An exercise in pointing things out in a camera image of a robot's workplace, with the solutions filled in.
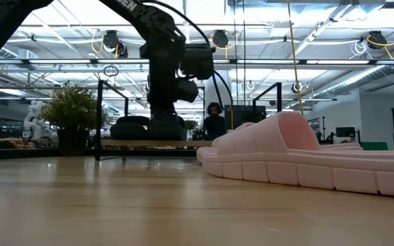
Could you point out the small desk monitor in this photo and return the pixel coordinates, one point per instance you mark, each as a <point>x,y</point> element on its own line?
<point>345,132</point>

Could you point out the silver ceiling duct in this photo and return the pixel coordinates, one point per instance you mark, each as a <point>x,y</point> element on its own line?
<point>347,83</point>

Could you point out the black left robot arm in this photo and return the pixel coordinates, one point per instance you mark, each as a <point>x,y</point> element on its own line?
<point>163,51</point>

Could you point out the green board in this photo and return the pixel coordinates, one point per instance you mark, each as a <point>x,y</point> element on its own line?
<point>375,146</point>

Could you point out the pink rubber slide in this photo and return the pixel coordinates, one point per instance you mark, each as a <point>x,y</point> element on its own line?
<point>340,147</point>
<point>286,136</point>

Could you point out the person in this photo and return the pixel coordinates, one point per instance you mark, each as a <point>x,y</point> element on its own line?
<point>214,124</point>

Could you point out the black metal shoe shelf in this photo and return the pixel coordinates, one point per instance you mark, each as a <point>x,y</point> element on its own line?
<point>98,119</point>

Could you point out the white robot figure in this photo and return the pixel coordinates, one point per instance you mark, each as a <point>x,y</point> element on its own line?
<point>34,119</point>

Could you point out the overhead light bar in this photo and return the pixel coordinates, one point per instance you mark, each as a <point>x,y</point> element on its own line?
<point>63,61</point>

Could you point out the green potted plant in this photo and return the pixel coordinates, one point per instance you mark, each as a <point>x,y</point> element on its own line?
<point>70,109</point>

